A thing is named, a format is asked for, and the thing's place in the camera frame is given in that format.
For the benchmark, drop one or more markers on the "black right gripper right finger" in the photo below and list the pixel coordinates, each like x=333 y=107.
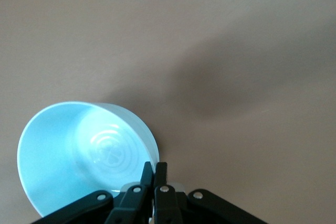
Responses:
x=165 y=203

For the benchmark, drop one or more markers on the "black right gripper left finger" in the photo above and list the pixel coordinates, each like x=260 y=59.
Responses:
x=134 y=203

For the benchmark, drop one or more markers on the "blue bowl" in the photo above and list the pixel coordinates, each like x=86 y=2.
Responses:
x=65 y=155

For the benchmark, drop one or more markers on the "brown table cloth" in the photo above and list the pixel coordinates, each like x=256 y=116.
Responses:
x=210 y=24

